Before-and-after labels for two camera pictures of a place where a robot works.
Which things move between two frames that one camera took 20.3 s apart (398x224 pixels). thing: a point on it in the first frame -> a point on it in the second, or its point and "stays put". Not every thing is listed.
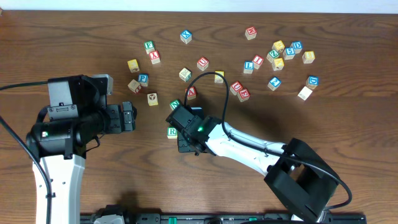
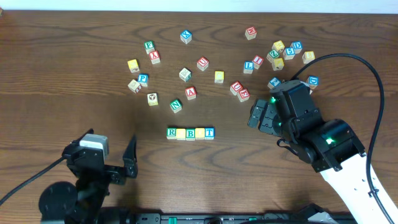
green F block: (149, 46) stays put
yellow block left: (133, 65) stays put
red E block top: (250, 32) stays put
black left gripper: (127, 116) -> (109, 171)
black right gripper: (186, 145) -> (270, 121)
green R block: (172, 133) stays put
